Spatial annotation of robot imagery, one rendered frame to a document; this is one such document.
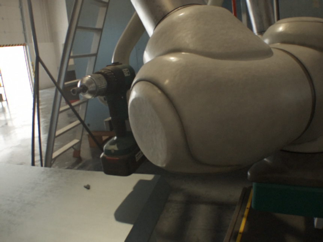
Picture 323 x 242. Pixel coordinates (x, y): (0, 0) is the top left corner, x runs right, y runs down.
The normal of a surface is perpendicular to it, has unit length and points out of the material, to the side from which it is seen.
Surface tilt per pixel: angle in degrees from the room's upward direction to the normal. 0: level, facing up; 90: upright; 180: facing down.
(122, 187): 0
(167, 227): 0
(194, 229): 0
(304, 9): 90
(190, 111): 70
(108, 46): 90
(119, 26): 90
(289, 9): 90
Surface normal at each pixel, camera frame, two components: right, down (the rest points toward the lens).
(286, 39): -0.75, 0.15
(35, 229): -0.11, -0.96
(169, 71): -0.33, -0.41
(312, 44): -0.33, 0.19
